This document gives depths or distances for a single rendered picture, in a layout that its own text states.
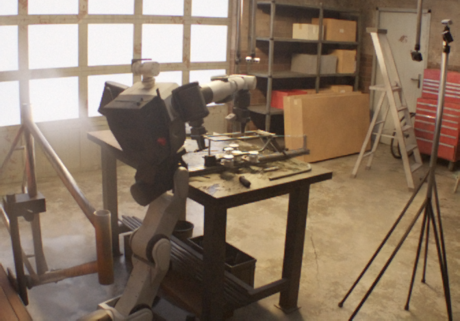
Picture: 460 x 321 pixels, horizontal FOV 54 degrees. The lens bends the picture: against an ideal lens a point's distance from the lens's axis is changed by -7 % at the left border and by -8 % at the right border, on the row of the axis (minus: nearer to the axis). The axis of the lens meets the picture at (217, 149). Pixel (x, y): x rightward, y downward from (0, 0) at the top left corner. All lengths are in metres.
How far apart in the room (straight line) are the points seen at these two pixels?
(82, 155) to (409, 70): 4.62
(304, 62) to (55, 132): 3.37
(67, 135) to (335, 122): 3.31
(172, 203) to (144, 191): 0.17
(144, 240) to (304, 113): 3.96
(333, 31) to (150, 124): 5.18
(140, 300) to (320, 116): 4.27
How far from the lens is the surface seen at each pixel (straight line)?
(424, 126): 6.56
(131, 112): 1.95
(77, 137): 5.41
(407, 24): 7.30
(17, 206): 1.48
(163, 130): 2.04
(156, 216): 2.26
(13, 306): 1.50
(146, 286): 2.33
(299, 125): 5.93
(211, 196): 2.16
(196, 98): 1.94
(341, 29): 7.06
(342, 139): 6.48
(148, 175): 2.16
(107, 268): 1.03
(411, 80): 7.25
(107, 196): 3.38
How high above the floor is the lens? 1.61
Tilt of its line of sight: 14 degrees down
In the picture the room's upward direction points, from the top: 2 degrees clockwise
